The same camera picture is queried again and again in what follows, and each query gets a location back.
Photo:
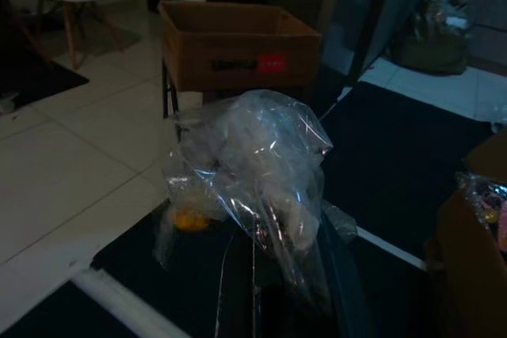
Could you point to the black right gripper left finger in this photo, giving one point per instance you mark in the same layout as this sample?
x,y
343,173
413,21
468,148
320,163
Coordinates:
x,y
247,286

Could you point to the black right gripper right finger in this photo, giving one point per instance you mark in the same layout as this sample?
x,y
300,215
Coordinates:
x,y
344,274

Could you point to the clear plastic bag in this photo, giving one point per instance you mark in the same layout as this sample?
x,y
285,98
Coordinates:
x,y
269,136

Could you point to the brown cardboard box with trash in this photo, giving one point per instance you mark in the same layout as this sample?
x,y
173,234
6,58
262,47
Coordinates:
x,y
471,274

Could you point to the orange round item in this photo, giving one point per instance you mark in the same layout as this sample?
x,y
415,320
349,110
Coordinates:
x,y
190,222

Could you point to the large black floor mat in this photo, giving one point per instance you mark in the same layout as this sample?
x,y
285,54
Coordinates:
x,y
158,286

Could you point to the black floor mat under box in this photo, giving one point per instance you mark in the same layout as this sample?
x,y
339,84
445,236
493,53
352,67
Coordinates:
x,y
404,164

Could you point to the cardboard box with red label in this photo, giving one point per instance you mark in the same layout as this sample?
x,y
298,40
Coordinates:
x,y
237,45

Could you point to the green bag with plastic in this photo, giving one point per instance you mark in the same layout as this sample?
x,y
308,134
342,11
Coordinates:
x,y
431,49

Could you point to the black slanted pole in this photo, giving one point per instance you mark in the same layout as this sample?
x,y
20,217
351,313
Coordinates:
x,y
370,25

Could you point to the small black floor mat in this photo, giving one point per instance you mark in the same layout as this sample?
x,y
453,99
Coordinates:
x,y
35,80

